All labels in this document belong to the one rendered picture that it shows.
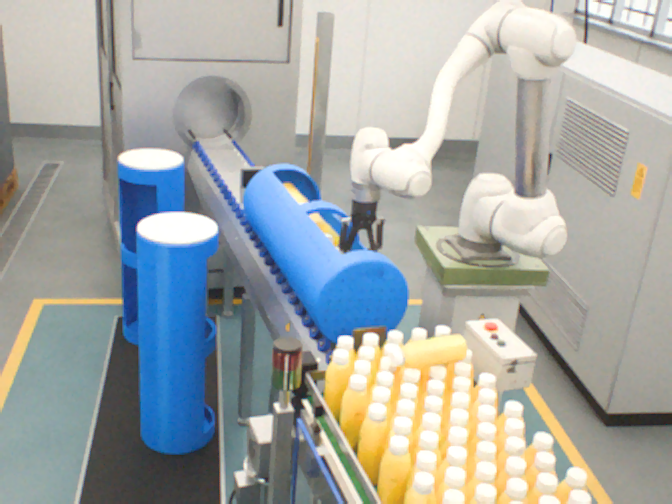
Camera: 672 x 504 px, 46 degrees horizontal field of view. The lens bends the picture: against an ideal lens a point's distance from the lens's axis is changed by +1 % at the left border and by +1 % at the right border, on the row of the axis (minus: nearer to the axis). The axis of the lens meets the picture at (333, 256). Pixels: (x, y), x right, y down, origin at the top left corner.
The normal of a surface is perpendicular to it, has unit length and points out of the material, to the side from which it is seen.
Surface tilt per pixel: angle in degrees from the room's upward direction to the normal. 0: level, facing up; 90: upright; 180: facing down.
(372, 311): 90
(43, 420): 0
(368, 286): 90
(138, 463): 0
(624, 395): 90
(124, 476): 0
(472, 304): 90
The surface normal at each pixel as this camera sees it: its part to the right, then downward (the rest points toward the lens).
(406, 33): 0.15, 0.41
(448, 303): -0.59, 0.28
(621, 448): 0.07, -0.91
